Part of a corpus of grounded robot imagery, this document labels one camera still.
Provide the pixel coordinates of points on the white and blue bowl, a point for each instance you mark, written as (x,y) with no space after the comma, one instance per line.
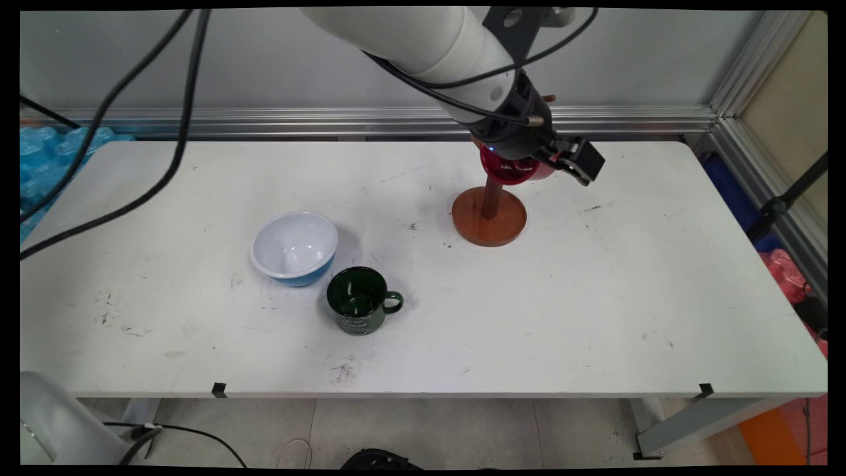
(294,248)

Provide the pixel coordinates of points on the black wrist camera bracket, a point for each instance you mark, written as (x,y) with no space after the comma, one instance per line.
(512,33)

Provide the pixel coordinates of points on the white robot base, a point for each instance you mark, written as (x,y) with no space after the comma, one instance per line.
(56,423)

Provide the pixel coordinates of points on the blue bubble wrap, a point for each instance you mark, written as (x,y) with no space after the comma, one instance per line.
(49,168)

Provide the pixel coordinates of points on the dark green mug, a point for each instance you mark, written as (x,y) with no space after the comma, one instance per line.
(357,301)

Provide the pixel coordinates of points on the red plastic bag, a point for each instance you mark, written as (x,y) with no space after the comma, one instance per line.
(786,274)

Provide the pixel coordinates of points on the horizontal aluminium frame rail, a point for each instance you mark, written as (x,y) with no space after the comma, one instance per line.
(297,122)

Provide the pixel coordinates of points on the brown wooden mug tree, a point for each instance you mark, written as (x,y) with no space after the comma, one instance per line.
(489,221)

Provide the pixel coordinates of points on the grey slanted table leg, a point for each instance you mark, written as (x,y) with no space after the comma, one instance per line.
(694,423)

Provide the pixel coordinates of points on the aluminium frame corner post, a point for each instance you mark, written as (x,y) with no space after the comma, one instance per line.
(760,79)

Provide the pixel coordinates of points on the orange box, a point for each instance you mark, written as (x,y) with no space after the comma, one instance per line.
(770,433)

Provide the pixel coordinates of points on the black object on floor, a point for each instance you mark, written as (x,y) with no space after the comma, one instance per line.
(380,459)

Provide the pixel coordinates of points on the red mug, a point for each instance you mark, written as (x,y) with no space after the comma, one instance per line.
(512,173)

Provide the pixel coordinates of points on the blue box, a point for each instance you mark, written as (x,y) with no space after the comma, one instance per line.
(733,192)

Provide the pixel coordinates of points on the black stand pole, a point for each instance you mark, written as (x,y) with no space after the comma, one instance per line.
(790,195)

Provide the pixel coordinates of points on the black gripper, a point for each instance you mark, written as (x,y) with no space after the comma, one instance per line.
(515,125)

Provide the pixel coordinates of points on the black table edge clip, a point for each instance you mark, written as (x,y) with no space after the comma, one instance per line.
(219,390)
(704,390)

